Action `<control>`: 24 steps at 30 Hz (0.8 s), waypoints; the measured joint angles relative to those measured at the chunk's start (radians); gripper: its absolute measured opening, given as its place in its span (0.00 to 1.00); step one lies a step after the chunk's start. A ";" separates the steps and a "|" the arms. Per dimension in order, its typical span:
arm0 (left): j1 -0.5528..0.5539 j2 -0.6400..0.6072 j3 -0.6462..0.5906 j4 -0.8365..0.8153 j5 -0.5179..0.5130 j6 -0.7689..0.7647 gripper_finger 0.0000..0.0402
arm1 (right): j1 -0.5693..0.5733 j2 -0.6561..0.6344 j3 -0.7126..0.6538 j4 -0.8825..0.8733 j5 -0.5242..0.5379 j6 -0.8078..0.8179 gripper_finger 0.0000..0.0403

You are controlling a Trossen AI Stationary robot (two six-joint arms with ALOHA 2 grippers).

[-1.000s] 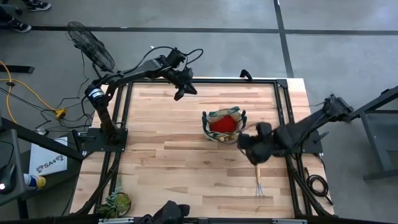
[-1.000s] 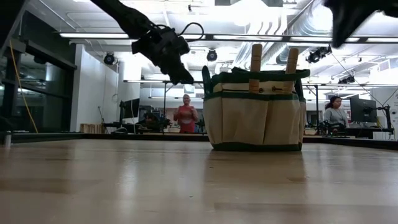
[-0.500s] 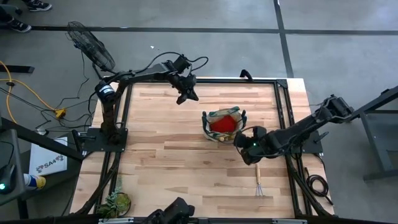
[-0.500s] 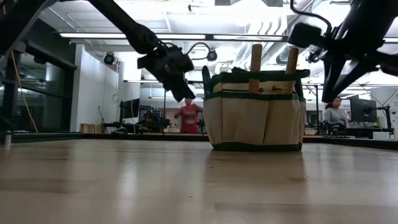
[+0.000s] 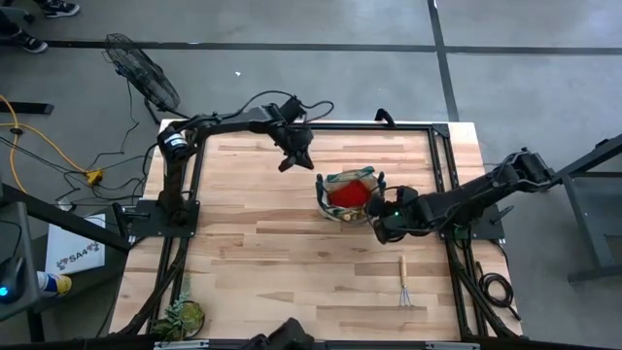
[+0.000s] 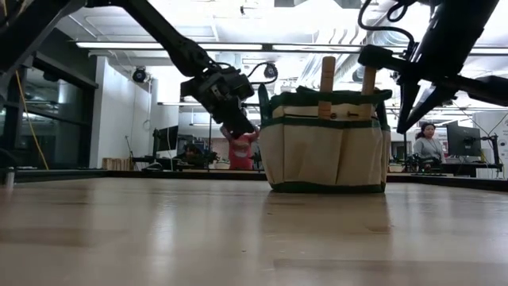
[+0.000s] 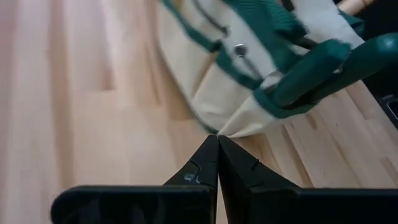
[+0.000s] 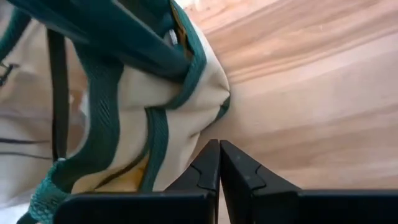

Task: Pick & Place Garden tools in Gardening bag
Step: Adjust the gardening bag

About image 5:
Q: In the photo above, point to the silver metal bracket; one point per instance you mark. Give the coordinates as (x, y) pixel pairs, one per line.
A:
(452, 346)
(182, 345)

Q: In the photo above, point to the yellow and blue can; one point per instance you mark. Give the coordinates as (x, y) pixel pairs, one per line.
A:
(56, 284)

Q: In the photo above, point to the person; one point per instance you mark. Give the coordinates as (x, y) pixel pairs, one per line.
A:
(286, 338)

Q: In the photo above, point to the black bar on floor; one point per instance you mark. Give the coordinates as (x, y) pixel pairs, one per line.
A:
(29, 108)

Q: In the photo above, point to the black side desk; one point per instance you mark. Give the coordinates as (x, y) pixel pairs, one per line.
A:
(63, 219)

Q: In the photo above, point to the black aluminium table frame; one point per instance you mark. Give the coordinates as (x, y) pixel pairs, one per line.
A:
(369, 126)

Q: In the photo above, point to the green succulent plant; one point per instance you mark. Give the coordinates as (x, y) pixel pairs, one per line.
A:
(182, 318)

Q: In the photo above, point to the black table clamp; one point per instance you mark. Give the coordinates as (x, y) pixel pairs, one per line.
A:
(386, 114)

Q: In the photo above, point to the black floor fan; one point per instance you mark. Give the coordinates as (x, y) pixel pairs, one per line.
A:
(143, 73)

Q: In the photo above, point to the beige green-trimmed gardening bag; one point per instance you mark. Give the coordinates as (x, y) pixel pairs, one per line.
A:
(324, 205)

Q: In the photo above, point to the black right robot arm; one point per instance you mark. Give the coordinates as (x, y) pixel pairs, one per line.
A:
(476, 194)

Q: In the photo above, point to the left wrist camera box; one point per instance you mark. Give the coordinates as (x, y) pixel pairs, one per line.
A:
(293, 109)

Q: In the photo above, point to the black computer mouse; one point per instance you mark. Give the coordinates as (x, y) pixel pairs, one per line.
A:
(10, 279)

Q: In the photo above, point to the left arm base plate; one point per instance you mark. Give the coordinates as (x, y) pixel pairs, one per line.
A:
(146, 228)

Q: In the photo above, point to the person's shoe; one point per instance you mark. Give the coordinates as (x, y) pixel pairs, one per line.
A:
(31, 44)
(60, 9)

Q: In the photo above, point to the red garden glove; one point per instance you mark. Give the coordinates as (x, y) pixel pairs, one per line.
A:
(350, 194)

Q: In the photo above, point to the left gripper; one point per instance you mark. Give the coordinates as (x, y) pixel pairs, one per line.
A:
(291, 141)

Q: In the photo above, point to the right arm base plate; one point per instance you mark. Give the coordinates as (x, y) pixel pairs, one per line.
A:
(486, 234)

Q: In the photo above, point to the black metal stand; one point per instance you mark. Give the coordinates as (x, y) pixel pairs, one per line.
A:
(583, 219)

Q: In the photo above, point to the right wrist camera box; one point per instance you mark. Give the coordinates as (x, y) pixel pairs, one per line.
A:
(407, 197)

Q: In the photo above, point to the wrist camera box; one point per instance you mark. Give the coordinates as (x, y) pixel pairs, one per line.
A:
(293, 109)
(407, 197)

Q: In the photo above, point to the white printed box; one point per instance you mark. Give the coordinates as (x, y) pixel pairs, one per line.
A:
(73, 253)

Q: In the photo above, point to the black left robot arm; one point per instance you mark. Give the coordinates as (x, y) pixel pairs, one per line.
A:
(175, 185)

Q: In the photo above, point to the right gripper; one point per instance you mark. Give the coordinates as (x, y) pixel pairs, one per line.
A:
(398, 226)

